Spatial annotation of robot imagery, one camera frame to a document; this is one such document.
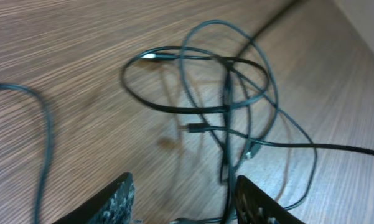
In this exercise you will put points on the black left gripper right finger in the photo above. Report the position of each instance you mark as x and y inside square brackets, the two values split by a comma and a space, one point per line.
[254, 206]

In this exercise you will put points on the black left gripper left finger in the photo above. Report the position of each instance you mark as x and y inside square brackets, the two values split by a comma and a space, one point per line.
[111, 205]

